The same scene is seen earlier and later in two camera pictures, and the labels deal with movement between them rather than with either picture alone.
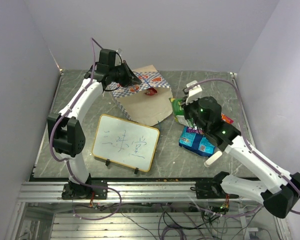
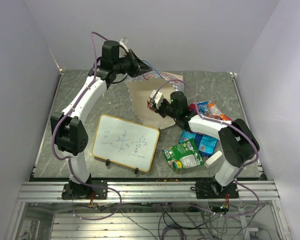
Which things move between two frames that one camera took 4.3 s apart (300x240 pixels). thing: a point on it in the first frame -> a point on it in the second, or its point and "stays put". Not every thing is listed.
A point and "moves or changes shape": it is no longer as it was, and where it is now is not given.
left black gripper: [131, 77] -> [139, 67]
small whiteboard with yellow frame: [125, 142] stays put
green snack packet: [179, 113] moves or changes shape
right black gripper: [187, 106] -> [158, 110]
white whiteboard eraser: [212, 159] stays put
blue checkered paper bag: [149, 102] moves or changes shape
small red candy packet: [151, 91] -> [149, 106]
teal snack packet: [198, 143] stays put
